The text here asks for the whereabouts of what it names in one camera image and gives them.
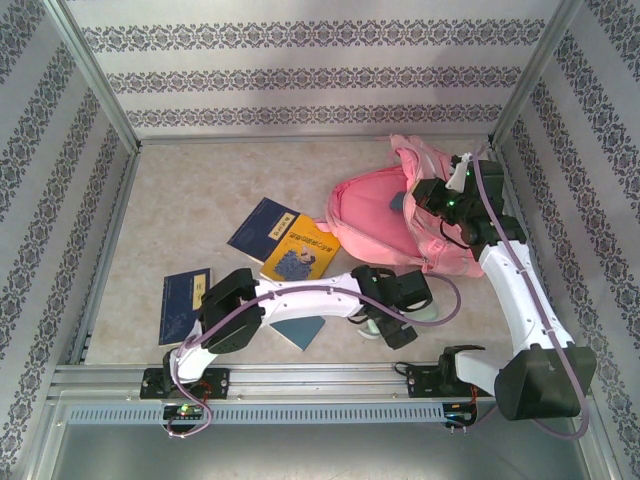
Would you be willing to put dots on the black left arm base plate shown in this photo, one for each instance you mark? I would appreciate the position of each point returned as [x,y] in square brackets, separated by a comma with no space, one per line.
[215,382]

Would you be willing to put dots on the aluminium side rail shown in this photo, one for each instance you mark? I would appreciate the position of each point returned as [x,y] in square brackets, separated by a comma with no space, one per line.
[514,197]
[109,250]

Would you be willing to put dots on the mint green pencil case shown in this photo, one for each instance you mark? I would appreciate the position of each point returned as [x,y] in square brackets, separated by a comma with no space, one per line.
[427,312]

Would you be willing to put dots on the aluminium frame post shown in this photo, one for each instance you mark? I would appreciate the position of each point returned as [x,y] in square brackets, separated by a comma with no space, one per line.
[95,75]
[534,75]

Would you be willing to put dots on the blue book with white print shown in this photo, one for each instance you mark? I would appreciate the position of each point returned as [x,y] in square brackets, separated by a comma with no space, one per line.
[300,332]

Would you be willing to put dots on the yellow book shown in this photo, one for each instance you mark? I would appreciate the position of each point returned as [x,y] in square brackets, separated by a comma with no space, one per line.
[300,255]

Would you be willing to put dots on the aluminium mounting rail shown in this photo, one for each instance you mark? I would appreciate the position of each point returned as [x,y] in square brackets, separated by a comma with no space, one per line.
[320,382]

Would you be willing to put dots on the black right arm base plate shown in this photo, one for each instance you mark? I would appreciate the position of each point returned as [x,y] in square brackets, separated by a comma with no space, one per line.
[420,385]

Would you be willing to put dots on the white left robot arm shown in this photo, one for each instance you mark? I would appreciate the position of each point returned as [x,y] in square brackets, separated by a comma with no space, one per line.
[310,297]

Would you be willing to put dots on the pink backpack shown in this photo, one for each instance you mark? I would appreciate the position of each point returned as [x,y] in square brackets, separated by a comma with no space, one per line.
[370,225]

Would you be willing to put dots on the navy book with line border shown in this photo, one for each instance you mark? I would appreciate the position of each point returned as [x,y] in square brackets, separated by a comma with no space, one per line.
[260,227]

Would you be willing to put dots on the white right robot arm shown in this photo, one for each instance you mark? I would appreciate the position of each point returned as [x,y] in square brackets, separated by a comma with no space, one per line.
[520,300]

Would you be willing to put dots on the navy book with patterned cover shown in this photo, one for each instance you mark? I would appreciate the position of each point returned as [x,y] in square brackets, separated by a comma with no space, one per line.
[182,310]

